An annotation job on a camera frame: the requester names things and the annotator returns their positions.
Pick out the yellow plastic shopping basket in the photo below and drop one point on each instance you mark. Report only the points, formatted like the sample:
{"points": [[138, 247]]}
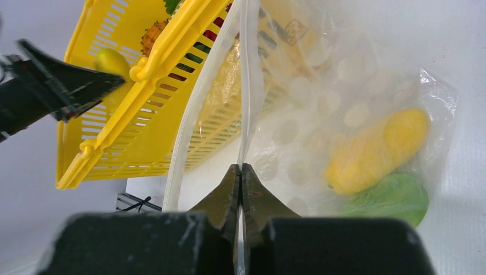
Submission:
{"points": [[132, 132]]}

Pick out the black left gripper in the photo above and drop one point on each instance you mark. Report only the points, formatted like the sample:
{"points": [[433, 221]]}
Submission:
{"points": [[43, 85]]}

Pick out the clear zip top bag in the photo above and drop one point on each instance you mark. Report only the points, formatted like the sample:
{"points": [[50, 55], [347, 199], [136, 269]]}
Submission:
{"points": [[307, 85]]}

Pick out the orange toy pineapple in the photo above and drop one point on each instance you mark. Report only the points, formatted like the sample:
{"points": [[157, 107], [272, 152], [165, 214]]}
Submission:
{"points": [[150, 35]]}

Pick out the green toy pepper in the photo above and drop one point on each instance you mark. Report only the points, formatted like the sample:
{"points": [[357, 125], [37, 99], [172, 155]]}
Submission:
{"points": [[400, 196]]}

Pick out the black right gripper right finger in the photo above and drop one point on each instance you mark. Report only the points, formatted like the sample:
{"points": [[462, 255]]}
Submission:
{"points": [[259, 205]]}

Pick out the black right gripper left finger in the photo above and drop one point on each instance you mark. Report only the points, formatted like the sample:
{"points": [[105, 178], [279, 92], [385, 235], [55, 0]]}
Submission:
{"points": [[221, 205]]}

